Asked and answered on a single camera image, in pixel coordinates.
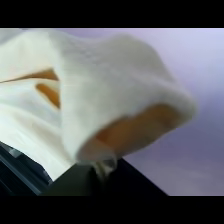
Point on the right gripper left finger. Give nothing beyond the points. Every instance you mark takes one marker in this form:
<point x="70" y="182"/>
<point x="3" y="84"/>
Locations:
<point x="78" y="181"/>

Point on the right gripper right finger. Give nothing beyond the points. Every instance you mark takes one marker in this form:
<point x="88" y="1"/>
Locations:
<point x="133" y="181"/>

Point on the cream garment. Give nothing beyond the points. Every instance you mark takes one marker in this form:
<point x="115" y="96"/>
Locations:
<point x="100" y="90"/>

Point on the silver frame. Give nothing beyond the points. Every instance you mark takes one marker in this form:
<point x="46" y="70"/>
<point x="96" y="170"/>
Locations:
<point x="15" y="166"/>

